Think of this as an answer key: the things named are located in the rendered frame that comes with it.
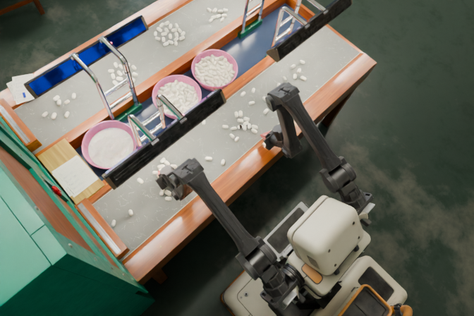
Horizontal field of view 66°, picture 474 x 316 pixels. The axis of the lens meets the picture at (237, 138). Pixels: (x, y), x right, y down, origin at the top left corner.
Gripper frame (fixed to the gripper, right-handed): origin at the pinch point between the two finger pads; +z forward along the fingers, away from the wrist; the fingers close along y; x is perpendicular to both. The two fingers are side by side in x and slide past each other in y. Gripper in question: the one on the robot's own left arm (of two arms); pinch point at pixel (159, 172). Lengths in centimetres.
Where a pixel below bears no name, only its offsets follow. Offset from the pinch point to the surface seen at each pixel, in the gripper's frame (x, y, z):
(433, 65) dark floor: 92, -257, 6
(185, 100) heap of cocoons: -13.2, -37.9, 21.6
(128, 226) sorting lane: 8.7, 26.9, -6.7
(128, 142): -13.2, 1.0, 21.1
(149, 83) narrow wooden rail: -28, -28, 34
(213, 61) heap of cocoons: -20, -67, 28
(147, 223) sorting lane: 11.8, 19.5, -10.6
